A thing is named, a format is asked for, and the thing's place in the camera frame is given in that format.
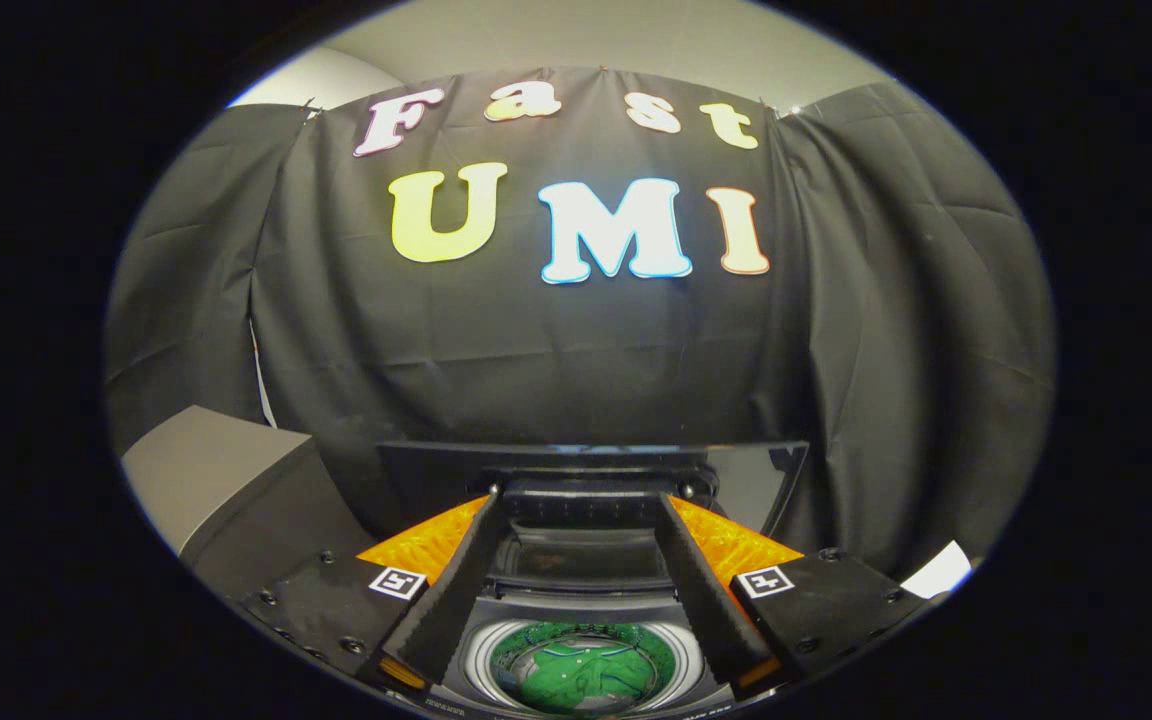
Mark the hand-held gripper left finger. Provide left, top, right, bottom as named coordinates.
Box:
left=241, top=487, right=505, bottom=691

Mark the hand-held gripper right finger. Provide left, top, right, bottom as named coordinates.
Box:
left=656, top=490, right=927, bottom=688

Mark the green polo shirt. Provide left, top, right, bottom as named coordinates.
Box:
left=491, top=622, right=677, bottom=716

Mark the white paper sheet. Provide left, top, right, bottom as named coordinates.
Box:
left=901, top=540, right=974, bottom=599

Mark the black backdrop cloth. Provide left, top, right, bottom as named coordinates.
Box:
left=104, top=65, right=1057, bottom=581

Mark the grey box stand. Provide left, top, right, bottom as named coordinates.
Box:
left=121, top=405, right=377, bottom=601

